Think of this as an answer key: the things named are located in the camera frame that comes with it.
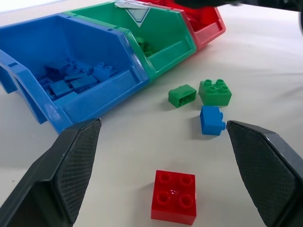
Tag red plastic storage bin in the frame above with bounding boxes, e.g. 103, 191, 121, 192
142, 0, 227, 52

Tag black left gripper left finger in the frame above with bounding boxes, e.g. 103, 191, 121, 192
0, 117, 103, 227

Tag green plastic storage bin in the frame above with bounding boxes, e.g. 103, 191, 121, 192
61, 0, 197, 82

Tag green four-stud building block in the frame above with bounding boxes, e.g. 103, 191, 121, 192
198, 79, 233, 107

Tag blue two-stud building block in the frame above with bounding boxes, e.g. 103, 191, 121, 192
199, 105, 226, 136

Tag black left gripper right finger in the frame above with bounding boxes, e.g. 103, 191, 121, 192
226, 120, 303, 227

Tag green block lying sideways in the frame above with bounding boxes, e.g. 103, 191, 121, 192
168, 84, 197, 108

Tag red four-stud building block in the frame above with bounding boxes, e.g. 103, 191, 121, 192
151, 169, 197, 226

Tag white triangle label sticker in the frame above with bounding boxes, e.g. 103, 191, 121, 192
125, 6, 152, 28

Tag blue plastic storage bin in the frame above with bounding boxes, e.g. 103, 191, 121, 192
0, 13, 150, 134

